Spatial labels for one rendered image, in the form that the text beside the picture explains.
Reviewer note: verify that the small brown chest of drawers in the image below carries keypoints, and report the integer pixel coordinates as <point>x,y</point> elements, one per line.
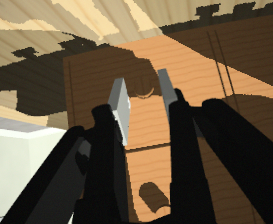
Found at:
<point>219,63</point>

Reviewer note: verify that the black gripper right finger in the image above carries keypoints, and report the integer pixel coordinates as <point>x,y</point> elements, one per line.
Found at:
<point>246,153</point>

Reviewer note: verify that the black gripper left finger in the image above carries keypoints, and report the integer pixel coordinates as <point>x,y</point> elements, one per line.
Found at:
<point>50,195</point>

